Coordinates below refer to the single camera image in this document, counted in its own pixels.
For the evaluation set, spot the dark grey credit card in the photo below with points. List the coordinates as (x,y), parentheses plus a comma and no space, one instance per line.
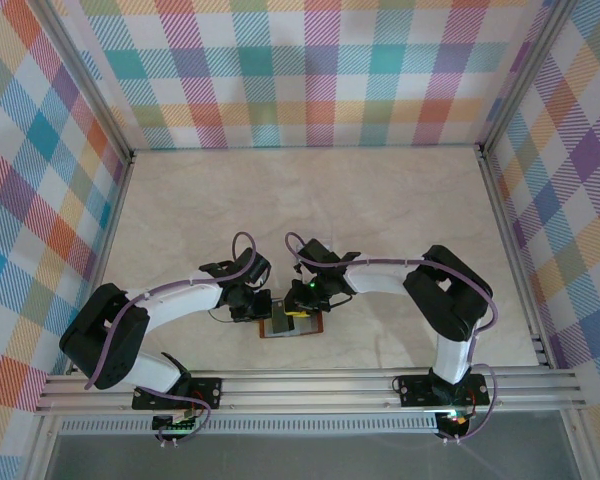
(281,322)

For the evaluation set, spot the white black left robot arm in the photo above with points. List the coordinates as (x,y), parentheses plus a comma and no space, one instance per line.
(180,300)

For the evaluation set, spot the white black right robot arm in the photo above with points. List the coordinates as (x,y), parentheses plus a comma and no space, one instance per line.
(380,280)

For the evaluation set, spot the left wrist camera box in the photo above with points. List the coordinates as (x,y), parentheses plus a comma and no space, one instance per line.
(256,267)

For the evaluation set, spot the long aluminium base rail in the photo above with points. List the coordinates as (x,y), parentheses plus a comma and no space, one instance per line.
(305,387)

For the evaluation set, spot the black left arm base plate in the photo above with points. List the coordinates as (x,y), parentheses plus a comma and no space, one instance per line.
(207,389)

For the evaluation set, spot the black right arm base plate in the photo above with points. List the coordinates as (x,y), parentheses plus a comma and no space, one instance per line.
(415,389)

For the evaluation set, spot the aluminium table side rail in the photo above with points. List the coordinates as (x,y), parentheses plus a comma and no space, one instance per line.
(111,225)
(514,250)

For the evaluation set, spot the aluminium frame post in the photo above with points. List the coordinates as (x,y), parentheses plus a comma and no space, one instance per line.
(523,75)
(91,85)

